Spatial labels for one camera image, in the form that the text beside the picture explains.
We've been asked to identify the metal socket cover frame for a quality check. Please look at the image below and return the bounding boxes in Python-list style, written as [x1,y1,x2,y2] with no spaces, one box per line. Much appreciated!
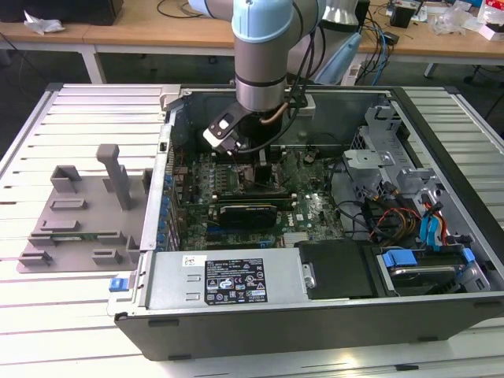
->
[274,149,301,188]

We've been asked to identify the CPU socket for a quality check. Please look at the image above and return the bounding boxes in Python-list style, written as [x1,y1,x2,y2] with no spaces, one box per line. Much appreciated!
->
[235,163,283,194]

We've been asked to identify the black RAM slot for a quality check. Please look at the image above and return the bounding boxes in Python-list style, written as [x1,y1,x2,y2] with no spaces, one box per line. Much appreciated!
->
[211,190,297,197]
[211,202,297,210]
[211,195,297,201]
[212,157,287,165]
[211,198,297,205]

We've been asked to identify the black graphics card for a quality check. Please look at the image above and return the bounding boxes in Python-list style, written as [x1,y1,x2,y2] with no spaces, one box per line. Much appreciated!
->
[218,202,279,229]

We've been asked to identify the green motherboard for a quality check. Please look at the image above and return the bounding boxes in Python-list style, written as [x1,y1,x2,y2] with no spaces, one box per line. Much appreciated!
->
[172,146,347,251]

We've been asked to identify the silver finned heat sink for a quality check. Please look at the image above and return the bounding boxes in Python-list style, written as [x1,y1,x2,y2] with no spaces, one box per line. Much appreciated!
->
[282,232,312,247]

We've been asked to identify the wooden desk white legs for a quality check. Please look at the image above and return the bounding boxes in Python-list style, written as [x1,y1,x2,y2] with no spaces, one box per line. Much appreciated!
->
[0,21,86,52]
[80,0,504,86]

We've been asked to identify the black tall desktop box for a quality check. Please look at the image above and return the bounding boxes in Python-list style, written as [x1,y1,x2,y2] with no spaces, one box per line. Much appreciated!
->
[356,0,371,27]

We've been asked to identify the black plastic shroud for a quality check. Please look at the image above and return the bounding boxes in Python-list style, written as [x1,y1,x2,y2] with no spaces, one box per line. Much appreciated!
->
[294,239,381,301]

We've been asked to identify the grey power supply unit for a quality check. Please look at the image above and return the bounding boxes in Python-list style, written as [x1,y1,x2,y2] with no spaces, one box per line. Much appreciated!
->
[144,250,310,313]

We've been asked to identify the small black box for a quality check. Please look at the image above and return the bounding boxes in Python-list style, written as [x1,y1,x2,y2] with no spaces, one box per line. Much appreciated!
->
[389,4,415,28]

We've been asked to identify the grey parts rack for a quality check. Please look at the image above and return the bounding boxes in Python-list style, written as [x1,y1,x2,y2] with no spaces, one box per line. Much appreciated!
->
[15,143,155,273]

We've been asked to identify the open black PC case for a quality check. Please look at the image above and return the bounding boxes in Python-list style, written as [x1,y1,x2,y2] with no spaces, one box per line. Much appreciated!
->
[106,84,504,361]

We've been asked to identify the hard disk blue carrier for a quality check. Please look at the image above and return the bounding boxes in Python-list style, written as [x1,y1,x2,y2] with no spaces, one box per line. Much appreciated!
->
[377,246,476,297]

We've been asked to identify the clear plastic bag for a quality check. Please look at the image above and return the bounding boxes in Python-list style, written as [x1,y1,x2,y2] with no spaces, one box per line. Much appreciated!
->
[431,6,484,35]

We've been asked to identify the black flat equipment case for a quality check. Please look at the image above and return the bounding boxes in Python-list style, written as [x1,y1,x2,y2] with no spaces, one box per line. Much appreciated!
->
[0,0,124,25]

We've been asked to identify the white crumpled paper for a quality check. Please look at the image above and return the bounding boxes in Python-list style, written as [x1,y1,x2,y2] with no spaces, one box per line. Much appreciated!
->
[23,10,66,35]

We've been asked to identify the small white box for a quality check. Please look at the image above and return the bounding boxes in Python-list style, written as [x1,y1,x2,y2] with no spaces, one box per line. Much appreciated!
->
[479,22,504,41]

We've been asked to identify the red white package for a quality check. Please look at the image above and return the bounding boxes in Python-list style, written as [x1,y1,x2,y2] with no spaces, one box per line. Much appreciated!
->
[482,0,504,19]

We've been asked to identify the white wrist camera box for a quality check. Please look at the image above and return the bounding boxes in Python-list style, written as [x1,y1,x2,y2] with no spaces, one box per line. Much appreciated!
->
[202,111,242,154]

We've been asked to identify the black case cable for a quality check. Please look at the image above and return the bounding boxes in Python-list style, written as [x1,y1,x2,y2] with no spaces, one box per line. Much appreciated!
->
[327,155,369,239]

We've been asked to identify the yellow red wire bundle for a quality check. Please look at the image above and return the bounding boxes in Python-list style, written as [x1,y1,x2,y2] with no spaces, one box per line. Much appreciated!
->
[368,196,422,241]

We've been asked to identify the orange flat cable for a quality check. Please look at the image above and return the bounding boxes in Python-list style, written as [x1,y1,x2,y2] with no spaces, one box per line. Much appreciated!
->
[423,200,449,245]

